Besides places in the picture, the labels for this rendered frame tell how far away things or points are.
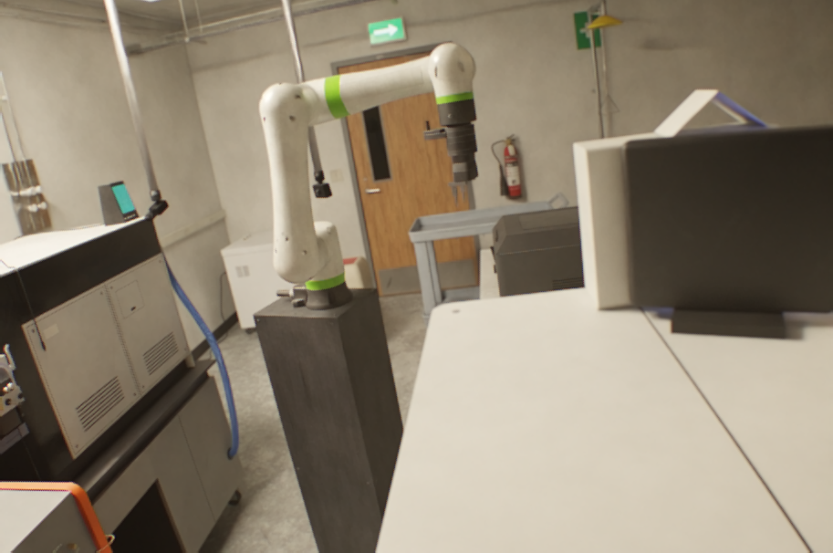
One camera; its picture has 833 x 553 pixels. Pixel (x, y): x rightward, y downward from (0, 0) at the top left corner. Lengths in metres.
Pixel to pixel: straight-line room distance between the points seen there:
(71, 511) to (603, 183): 1.05
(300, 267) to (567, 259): 0.95
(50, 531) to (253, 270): 3.80
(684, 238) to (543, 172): 4.37
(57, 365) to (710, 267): 1.84
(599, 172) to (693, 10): 4.64
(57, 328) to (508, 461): 1.76
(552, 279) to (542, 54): 3.14
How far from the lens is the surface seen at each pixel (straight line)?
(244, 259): 4.78
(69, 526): 1.21
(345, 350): 1.62
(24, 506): 1.23
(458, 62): 1.35
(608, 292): 0.62
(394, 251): 5.11
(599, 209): 0.60
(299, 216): 1.45
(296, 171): 1.44
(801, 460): 0.42
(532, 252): 1.94
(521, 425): 0.44
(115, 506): 2.13
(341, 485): 1.94
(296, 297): 1.74
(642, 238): 0.58
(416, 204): 4.98
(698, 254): 0.58
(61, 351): 2.03
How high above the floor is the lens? 1.68
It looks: 15 degrees down
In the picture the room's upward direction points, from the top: 9 degrees counter-clockwise
